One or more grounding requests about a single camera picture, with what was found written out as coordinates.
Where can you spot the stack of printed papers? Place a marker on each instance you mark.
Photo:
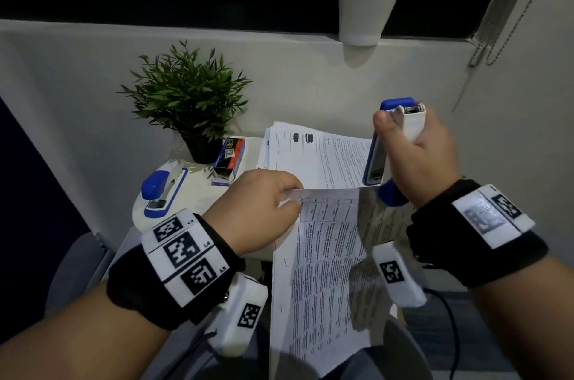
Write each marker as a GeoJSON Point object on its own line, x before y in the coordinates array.
{"type": "Point", "coordinates": [314, 155]}

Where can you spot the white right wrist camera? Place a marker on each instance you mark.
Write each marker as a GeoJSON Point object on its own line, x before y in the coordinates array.
{"type": "Point", "coordinates": [403, 290]}

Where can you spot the person's right forearm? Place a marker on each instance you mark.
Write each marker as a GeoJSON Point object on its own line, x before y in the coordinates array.
{"type": "Point", "coordinates": [529, 326]}

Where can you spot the green potted plant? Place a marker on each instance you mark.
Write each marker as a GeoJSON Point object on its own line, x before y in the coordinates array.
{"type": "Point", "coordinates": [188, 93]}

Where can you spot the blue staples box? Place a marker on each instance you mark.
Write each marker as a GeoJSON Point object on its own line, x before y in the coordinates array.
{"type": "Point", "coordinates": [228, 158]}

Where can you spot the person's right hand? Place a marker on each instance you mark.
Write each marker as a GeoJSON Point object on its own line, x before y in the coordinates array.
{"type": "Point", "coordinates": [426, 160]}

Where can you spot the blue white stapler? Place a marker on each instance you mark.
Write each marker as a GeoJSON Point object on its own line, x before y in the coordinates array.
{"type": "Point", "coordinates": [154, 184]}
{"type": "Point", "coordinates": [392, 193]}

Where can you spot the printed paper bundle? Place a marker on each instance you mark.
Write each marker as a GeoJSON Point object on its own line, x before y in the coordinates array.
{"type": "Point", "coordinates": [323, 267]}

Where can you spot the dark window pane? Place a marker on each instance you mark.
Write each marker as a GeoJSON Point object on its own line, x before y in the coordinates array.
{"type": "Point", "coordinates": [179, 3]}

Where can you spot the person's grey trousers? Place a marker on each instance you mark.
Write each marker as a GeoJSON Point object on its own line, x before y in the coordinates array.
{"type": "Point", "coordinates": [394, 357]}

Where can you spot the person's left hand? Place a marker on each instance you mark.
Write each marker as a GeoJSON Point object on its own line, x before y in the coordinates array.
{"type": "Point", "coordinates": [251, 214]}

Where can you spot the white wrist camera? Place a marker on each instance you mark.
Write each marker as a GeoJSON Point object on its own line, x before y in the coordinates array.
{"type": "Point", "coordinates": [403, 290]}
{"type": "Point", "coordinates": [233, 330]}

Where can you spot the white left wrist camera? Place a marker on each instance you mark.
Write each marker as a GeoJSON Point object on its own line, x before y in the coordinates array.
{"type": "Point", "coordinates": [233, 330]}

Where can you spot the white hanging cup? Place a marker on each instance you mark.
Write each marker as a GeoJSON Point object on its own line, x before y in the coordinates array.
{"type": "Point", "coordinates": [367, 12]}

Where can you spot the grey round stool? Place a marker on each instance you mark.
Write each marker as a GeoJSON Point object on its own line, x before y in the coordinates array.
{"type": "Point", "coordinates": [71, 272]}

